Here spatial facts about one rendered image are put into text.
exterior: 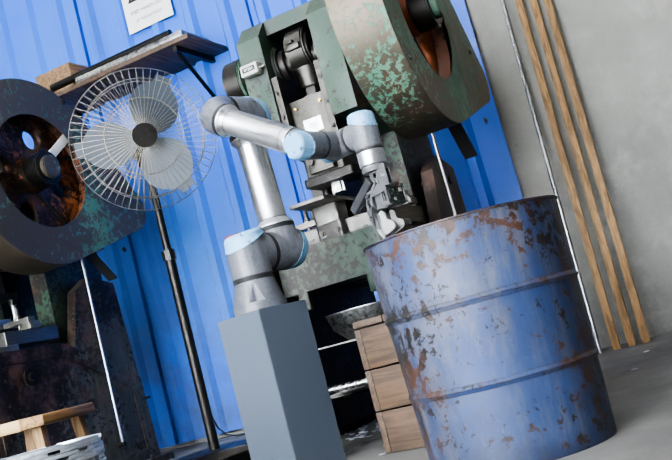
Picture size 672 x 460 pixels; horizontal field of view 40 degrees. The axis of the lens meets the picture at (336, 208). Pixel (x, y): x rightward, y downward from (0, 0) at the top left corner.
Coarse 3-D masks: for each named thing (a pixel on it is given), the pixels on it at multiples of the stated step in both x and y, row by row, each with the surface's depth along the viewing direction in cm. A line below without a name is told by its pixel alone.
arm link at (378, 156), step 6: (366, 150) 243; (372, 150) 243; (378, 150) 243; (360, 156) 244; (366, 156) 243; (372, 156) 243; (378, 156) 243; (384, 156) 244; (360, 162) 244; (366, 162) 243; (372, 162) 242; (378, 162) 243; (384, 162) 245; (360, 168) 245
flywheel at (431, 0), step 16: (400, 0) 312; (416, 0) 309; (432, 0) 310; (416, 16) 310; (432, 16) 310; (416, 32) 315; (432, 32) 345; (432, 48) 340; (448, 48) 343; (432, 64) 334; (448, 64) 339
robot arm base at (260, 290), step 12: (252, 276) 254; (264, 276) 255; (240, 288) 255; (252, 288) 253; (264, 288) 253; (276, 288) 256; (240, 300) 253; (252, 300) 252; (264, 300) 251; (276, 300) 253; (240, 312) 253
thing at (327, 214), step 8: (312, 200) 299; (320, 200) 300; (328, 200) 304; (336, 200) 309; (344, 200) 313; (352, 200) 318; (296, 208) 303; (304, 208) 308; (312, 208) 312; (320, 208) 311; (328, 208) 310; (336, 208) 309; (344, 208) 313; (320, 216) 311; (328, 216) 310; (336, 216) 309; (344, 216) 311; (320, 224) 311; (328, 224) 310; (336, 224) 309; (344, 224) 309; (320, 232) 310; (328, 232) 310; (336, 232) 309; (344, 232) 308; (320, 240) 311
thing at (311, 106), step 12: (312, 96) 324; (300, 108) 326; (312, 108) 324; (324, 108) 322; (300, 120) 326; (312, 120) 324; (324, 120) 322; (348, 156) 323; (312, 168) 320; (324, 168) 318; (336, 168) 320
